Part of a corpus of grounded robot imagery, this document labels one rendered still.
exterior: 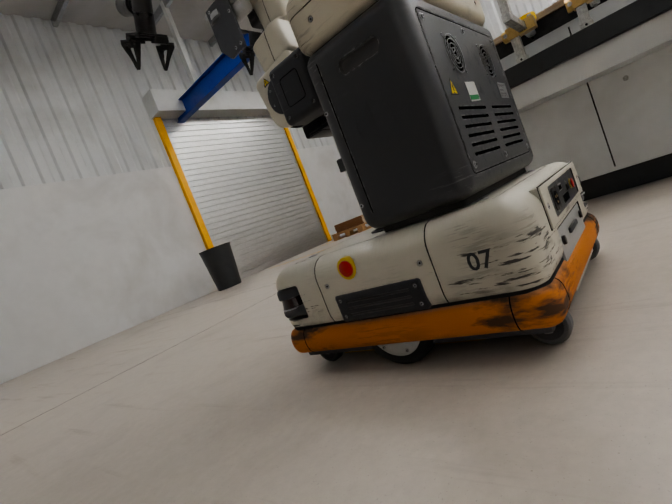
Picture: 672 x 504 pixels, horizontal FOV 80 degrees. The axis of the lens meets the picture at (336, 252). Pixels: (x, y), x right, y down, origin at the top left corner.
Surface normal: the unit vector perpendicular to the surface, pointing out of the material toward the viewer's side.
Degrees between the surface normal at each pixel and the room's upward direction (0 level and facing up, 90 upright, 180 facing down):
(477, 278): 90
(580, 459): 0
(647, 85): 90
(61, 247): 90
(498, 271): 90
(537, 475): 0
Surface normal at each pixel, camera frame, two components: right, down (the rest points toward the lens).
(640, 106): -0.59, 0.29
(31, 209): 0.72, -0.23
